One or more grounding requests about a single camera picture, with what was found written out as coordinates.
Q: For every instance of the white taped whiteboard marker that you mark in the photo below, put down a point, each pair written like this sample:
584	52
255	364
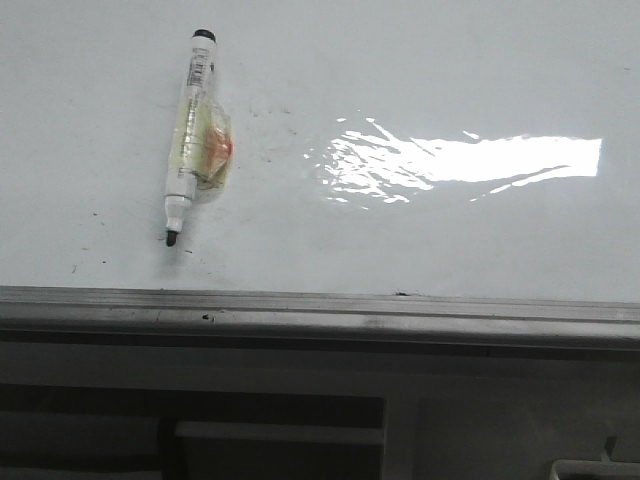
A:
201	146

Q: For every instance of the dark framed cabinet below board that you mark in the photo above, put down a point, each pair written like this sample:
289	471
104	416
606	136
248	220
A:
52	432

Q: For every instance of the white tray corner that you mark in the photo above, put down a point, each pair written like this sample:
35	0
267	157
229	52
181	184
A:
606	468

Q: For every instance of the white whiteboard with aluminium frame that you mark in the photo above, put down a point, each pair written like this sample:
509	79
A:
415	171

